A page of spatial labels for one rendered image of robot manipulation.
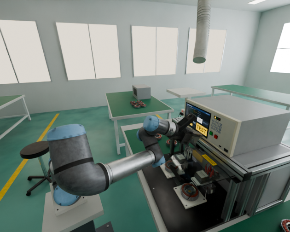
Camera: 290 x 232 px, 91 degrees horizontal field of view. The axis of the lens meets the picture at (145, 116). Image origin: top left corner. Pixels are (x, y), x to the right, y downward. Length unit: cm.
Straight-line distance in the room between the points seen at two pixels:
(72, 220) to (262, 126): 115
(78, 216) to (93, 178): 62
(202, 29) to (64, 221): 226
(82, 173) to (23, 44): 527
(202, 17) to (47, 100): 491
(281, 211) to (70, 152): 119
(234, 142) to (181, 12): 573
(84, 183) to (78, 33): 504
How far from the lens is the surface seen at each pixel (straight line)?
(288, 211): 131
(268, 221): 119
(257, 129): 93
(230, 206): 96
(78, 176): 48
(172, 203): 104
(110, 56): 529
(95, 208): 109
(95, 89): 536
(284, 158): 103
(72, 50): 531
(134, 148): 149
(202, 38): 214
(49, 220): 115
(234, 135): 81
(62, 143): 50
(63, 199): 89
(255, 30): 863
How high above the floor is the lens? 160
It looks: 22 degrees down
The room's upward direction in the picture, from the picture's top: 1 degrees counter-clockwise
